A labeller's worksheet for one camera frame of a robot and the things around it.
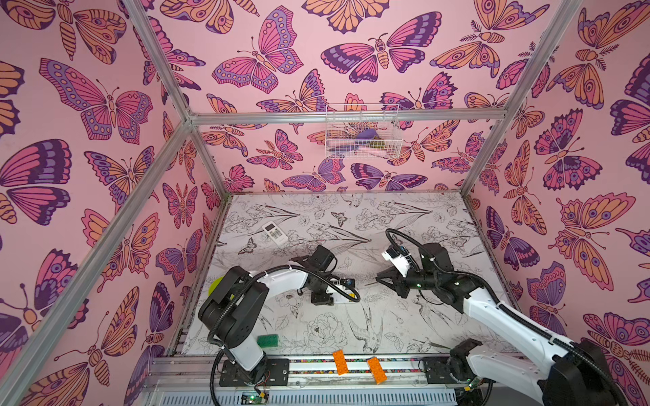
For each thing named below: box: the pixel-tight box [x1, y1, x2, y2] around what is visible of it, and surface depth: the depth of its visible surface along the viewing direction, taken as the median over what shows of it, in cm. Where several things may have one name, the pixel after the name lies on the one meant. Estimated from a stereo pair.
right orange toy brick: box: [367, 356, 388, 385], surface depth 74 cm
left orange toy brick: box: [332, 349, 349, 376], surface depth 77 cm
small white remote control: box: [262, 220, 289, 249], surface depth 107 cm
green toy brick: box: [256, 334, 280, 348], surface depth 81 cm
